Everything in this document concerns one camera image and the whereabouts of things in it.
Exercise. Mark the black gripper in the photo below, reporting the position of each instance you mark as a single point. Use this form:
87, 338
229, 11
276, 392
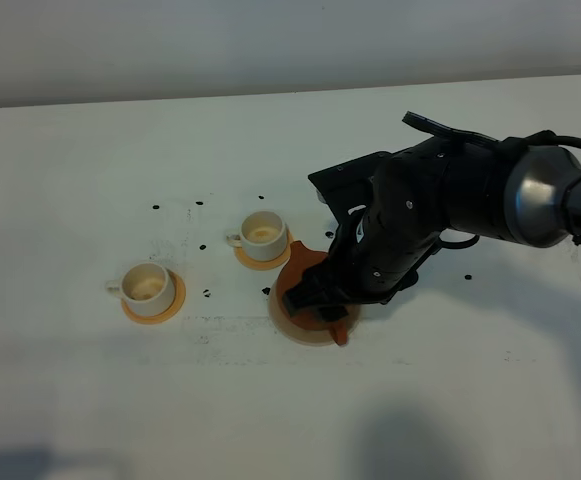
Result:
371, 254

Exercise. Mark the brown clay teapot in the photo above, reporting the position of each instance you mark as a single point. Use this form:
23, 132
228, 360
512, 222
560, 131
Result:
302, 258

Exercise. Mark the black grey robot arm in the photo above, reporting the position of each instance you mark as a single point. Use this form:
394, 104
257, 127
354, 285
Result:
392, 208

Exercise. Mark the beige round teapot trivet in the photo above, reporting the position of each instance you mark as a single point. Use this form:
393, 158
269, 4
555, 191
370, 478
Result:
301, 336

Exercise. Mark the orange coaster far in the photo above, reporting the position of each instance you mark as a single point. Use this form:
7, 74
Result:
265, 265

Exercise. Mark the orange coaster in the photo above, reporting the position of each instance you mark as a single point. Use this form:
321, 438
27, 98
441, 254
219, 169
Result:
173, 309
265, 265

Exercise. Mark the white teacup far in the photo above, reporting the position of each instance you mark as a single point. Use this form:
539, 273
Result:
262, 236

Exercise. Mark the white teacup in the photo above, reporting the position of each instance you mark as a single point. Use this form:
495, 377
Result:
147, 289
262, 236

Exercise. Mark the orange coaster near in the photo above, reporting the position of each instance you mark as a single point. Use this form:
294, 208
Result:
173, 309

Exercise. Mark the white teacup near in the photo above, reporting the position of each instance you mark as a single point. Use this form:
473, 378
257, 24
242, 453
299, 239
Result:
147, 289

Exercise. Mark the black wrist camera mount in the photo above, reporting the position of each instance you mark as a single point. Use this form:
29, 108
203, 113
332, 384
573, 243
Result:
348, 186

